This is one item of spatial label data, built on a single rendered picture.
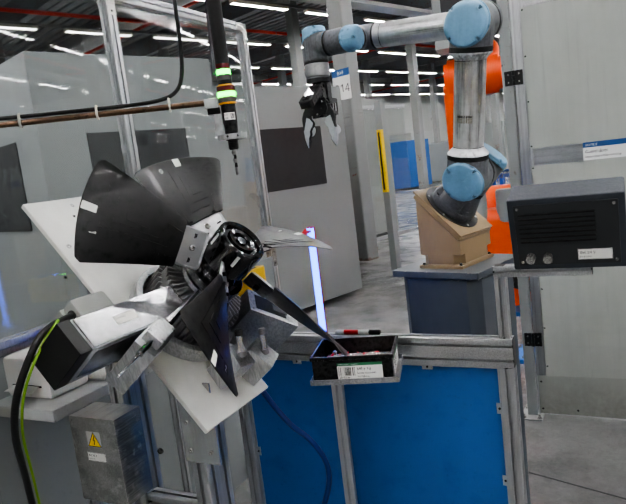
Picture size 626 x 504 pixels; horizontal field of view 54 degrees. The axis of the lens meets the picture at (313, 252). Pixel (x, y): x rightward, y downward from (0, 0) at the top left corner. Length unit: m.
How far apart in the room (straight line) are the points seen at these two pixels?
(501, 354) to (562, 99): 1.61
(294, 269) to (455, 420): 4.00
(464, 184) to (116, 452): 1.14
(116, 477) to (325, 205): 4.64
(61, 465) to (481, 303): 1.35
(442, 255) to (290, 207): 3.78
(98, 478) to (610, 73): 2.53
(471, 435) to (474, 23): 1.11
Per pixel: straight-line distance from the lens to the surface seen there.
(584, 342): 3.21
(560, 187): 1.62
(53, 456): 2.06
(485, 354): 1.73
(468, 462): 1.89
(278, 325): 1.58
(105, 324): 1.27
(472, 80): 1.76
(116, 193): 1.33
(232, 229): 1.43
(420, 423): 1.88
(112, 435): 1.59
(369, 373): 1.61
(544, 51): 3.09
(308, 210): 5.82
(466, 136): 1.79
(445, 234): 1.95
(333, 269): 6.07
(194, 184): 1.58
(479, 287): 1.92
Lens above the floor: 1.37
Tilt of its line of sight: 8 degrees down
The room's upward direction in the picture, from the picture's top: 7 degrees counter-clockwise
